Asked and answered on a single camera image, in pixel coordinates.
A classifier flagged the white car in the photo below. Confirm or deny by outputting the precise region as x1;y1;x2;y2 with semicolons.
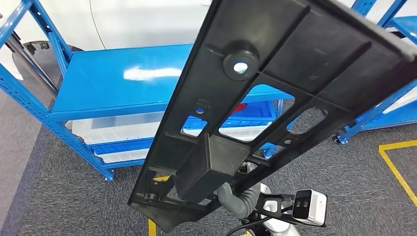
13;0;417;53

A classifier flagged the blue metal shelf rack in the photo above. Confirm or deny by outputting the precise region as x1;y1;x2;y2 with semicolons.
0;0;375;181

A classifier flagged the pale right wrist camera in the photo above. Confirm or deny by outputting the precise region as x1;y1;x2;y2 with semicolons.
292;189;328;228

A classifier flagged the blue plastic bin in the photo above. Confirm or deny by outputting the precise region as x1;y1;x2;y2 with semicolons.
180;101;277;138
88;137;155;155

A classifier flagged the black plastic frame part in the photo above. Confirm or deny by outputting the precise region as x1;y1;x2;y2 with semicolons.
127;0;417;234

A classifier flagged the large white plastic bin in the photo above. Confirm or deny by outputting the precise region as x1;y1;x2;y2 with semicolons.
383;86;417;115

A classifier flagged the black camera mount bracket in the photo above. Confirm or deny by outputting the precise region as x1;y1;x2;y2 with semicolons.
254;194;302;226

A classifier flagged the black cable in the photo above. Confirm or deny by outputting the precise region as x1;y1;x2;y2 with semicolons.
226;216;271;236

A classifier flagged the blue wheeled shelf rack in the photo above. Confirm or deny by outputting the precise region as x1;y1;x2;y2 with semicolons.
332;0;417;146

